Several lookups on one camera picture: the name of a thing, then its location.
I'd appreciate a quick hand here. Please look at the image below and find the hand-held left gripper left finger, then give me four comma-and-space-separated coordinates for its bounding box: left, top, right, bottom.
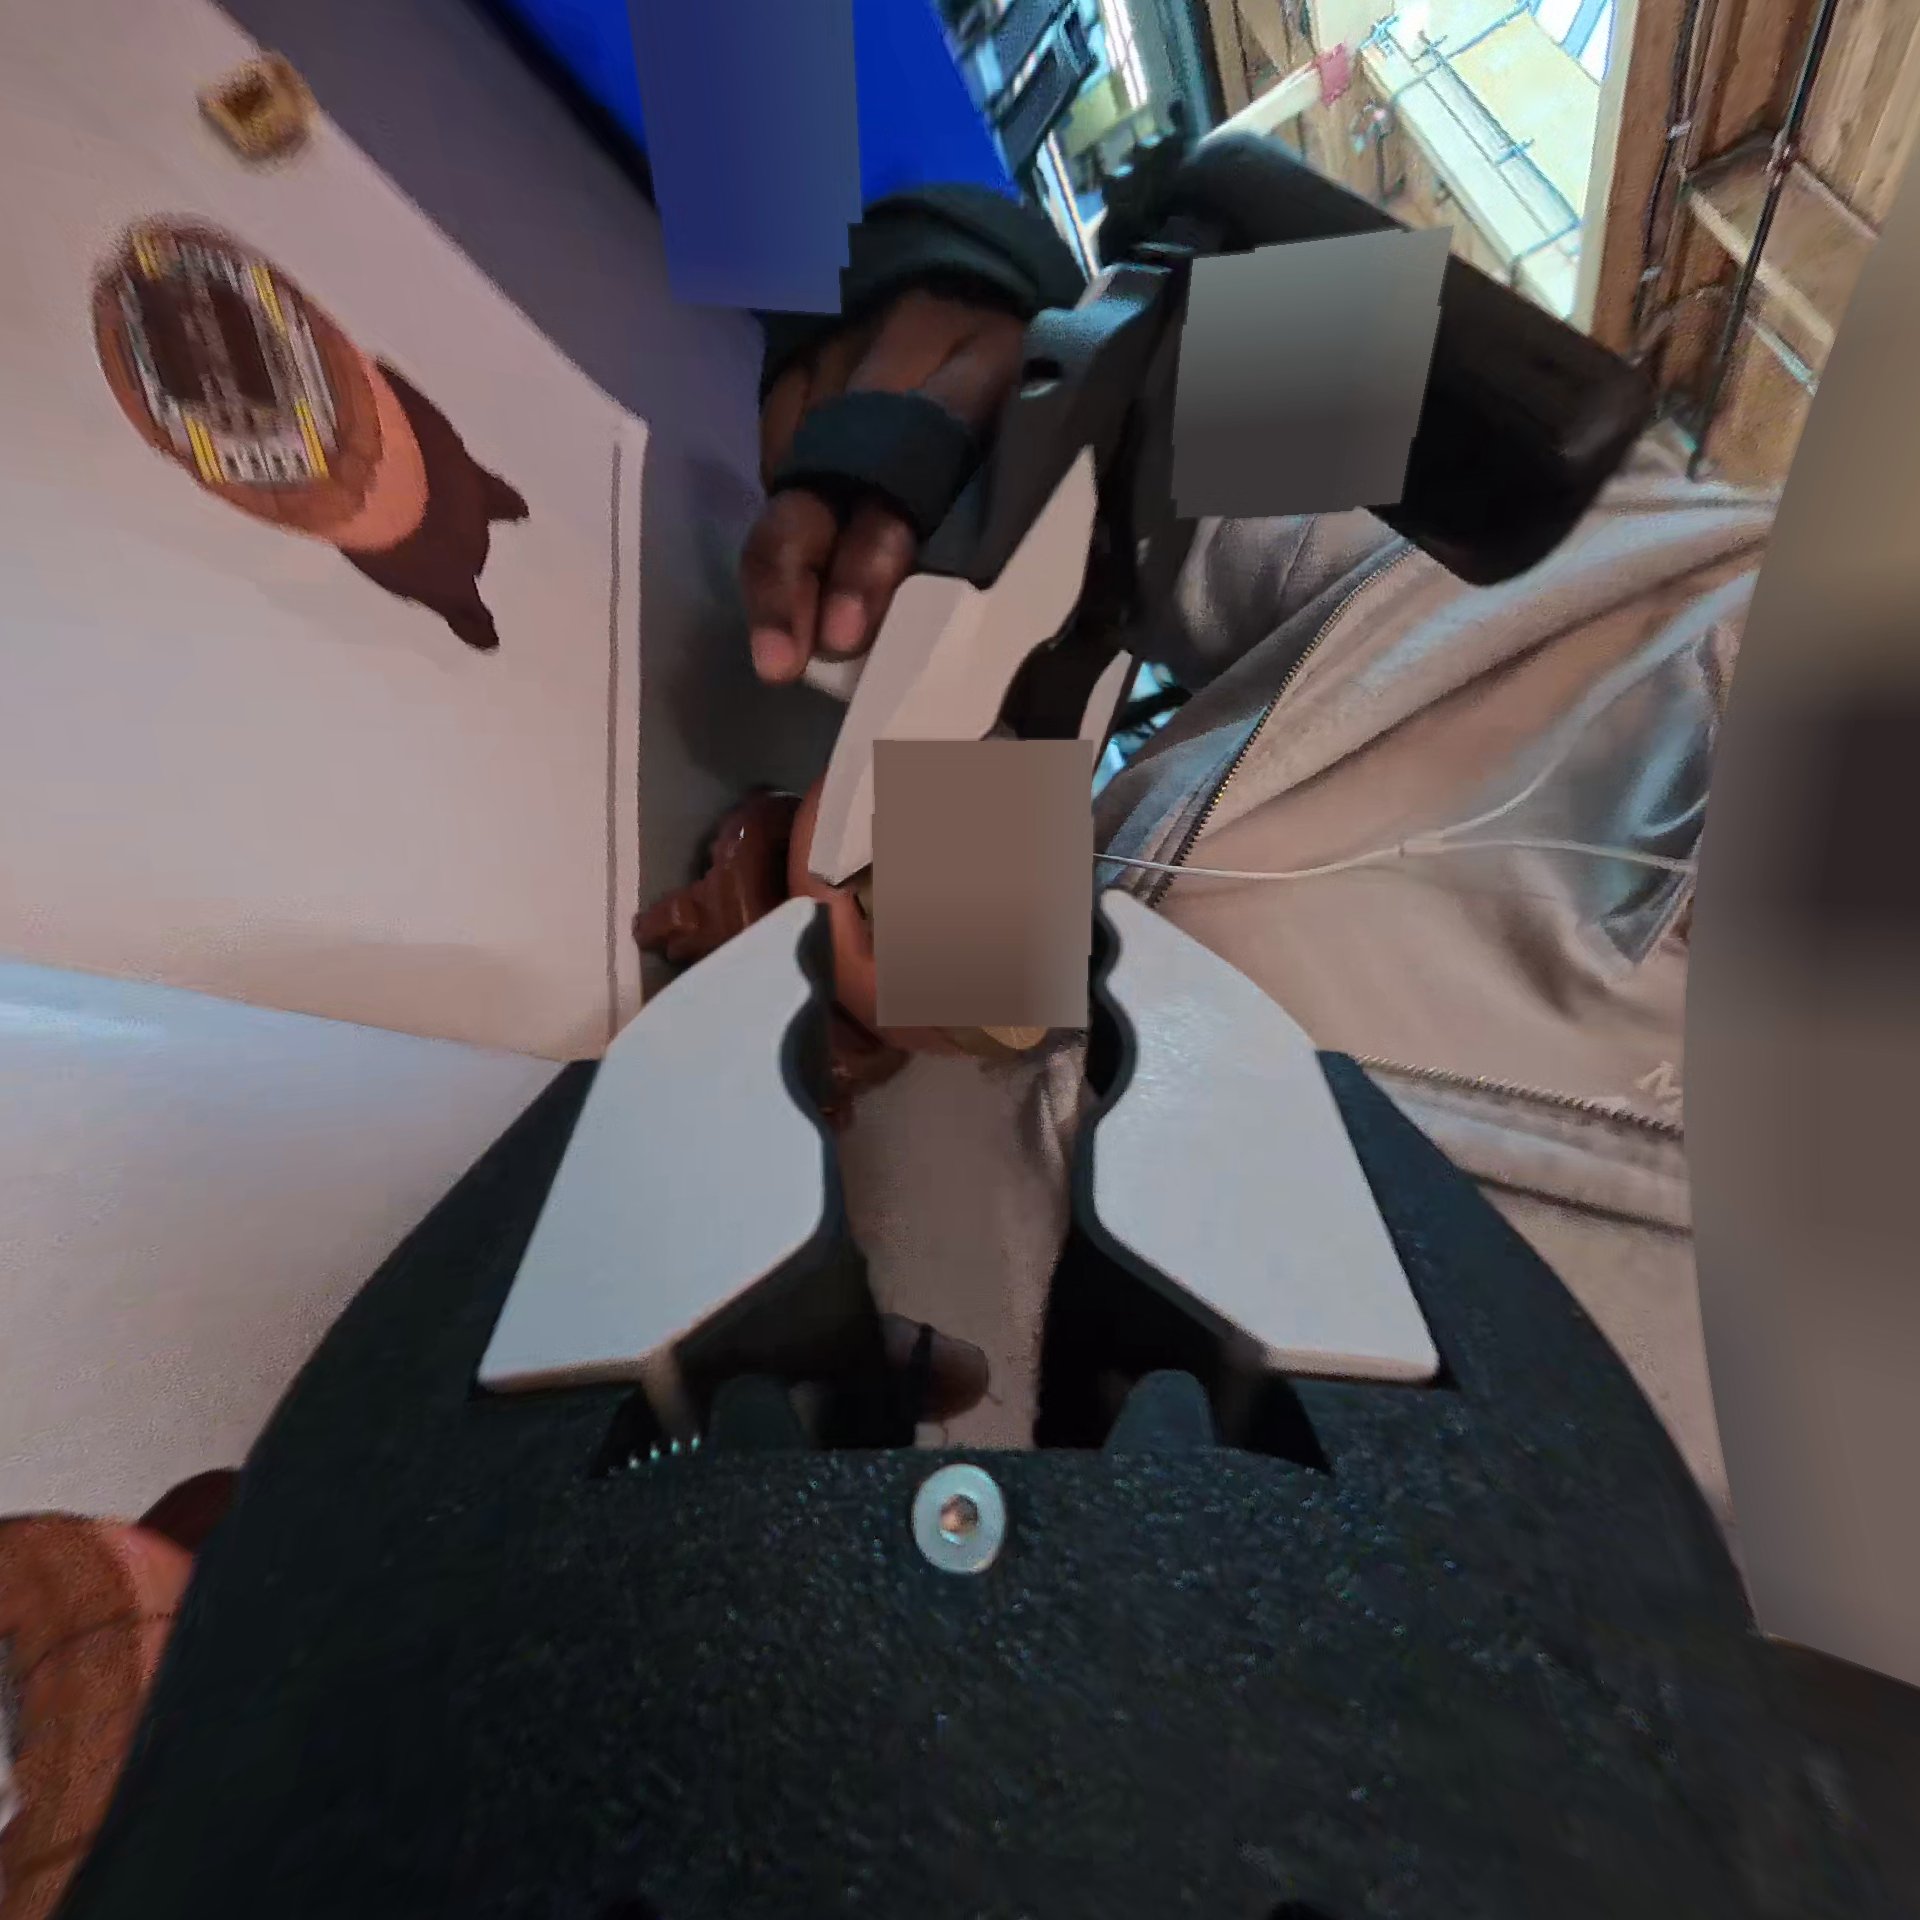
479, 901, 832, 1396

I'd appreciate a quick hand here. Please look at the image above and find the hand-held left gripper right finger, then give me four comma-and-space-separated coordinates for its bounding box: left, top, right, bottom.
1072, 891, 1445, 1448

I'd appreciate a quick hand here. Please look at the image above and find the person's right hand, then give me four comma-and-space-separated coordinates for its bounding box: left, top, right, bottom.
736, 295, 1041, 692

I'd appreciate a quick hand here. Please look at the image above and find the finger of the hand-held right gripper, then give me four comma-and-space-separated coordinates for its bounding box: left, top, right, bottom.
806, 450, 1104, 893

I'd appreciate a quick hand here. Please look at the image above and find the brick pot model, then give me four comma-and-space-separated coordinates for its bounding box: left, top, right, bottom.
629, 787, 917, 1132

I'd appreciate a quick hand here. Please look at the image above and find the blue plastic bin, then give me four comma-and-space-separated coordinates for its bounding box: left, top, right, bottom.
479, 0, 1020, 212

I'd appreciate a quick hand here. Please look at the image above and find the wooden shelf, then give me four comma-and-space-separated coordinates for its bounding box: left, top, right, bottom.
1589, 0, 1920, 466

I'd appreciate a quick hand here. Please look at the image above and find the white instruction booklet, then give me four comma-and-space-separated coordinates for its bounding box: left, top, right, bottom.
0, 0, 655, 1517

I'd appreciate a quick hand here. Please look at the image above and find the small tan slope brick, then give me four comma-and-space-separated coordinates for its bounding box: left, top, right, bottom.
198, 56, 320, 164

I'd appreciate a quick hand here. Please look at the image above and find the white earphone cable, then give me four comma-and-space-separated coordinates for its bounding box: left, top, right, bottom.
1096, 586, 1756, 895

